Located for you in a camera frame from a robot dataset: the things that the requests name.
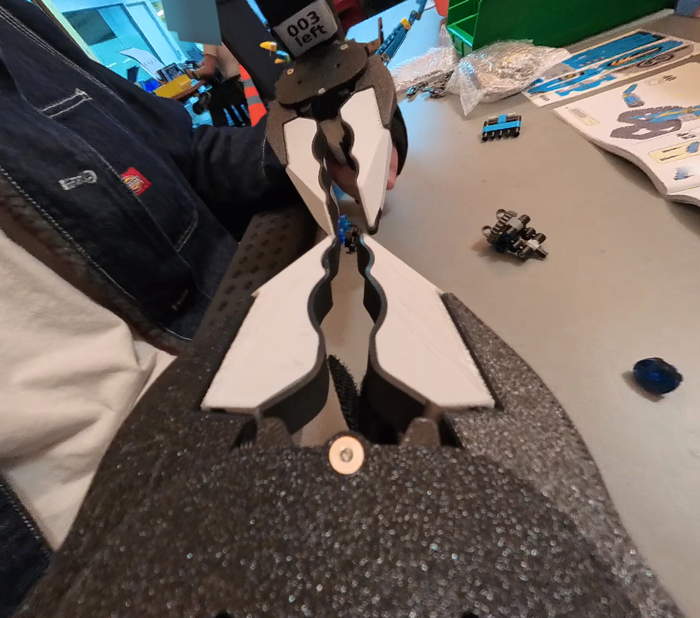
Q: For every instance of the blue translucent round plate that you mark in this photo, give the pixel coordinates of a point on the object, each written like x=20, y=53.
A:
x=656, y=376

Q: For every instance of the blue sticker sheet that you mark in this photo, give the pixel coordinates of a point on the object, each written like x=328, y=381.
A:
x=612, y=60

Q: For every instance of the grey gear brick assembly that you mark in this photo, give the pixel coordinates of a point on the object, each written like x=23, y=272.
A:
x=514, y=237

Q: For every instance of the person's left forearm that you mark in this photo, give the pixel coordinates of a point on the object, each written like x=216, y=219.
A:
x=240, y=175

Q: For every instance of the person's denim jacket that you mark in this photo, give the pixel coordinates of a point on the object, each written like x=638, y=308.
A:
x=82, y=147

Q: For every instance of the clear plastic parts bag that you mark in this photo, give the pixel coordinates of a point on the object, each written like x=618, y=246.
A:
x=508, y=71
x=426, y=71

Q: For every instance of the person's left hand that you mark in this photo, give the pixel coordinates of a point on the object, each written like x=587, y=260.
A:
x=343, y=179

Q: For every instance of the orange white striped cone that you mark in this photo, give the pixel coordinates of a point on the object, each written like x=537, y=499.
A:
x=254, y=98

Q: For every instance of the black background office chair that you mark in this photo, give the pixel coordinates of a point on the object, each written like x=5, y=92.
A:
x=240, y=38

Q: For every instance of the person's white shirt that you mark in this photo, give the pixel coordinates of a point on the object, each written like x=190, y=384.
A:
x=60, y=355

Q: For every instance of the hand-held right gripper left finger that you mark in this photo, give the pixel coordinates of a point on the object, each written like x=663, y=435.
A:
x=262, y=350

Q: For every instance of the grey desk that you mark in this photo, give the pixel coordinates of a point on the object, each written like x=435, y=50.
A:
x=547, y=273

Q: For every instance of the white background table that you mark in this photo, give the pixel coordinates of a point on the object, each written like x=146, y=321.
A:
x=372, y=27

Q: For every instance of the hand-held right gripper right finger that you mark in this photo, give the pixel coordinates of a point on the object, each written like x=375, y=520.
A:
x=426, y=350

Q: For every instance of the cluttered wooden work table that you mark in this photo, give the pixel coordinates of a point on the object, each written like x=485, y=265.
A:
x=175, y=84

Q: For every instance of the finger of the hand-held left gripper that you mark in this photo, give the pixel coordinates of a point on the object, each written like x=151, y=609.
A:
x=372, y=153
x=303, y=158

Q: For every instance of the instruction booklet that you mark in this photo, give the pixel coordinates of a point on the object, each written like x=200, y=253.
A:
x=645, y=136

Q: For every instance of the black blue brick assembly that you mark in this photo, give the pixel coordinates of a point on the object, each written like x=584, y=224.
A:
x=501, y=128

